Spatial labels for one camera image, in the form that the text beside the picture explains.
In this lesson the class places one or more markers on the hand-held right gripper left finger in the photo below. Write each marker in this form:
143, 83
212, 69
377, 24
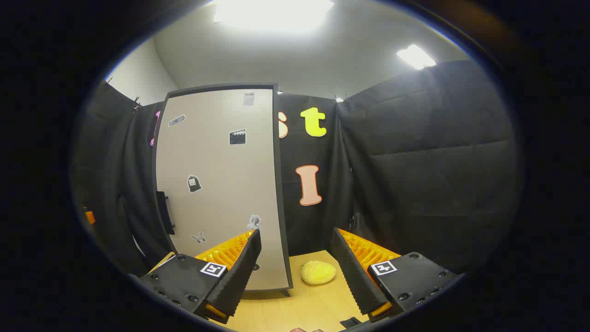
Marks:
239, 272

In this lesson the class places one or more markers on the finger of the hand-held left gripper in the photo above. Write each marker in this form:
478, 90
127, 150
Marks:
90, 216

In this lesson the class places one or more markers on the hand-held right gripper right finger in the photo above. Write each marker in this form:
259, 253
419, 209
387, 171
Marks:
355, 272

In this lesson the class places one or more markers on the dark grey cabinet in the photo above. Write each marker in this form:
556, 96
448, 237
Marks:
282, 221

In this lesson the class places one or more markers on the yellow round sponge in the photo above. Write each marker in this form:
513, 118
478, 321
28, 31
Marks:
318, 272

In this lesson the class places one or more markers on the black backdrop cloth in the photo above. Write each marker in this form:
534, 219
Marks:
415, 161

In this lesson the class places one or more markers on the small ceiling light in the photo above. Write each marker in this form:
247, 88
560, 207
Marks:
415, 56

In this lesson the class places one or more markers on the large ceiling light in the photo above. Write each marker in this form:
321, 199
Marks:
272, 14

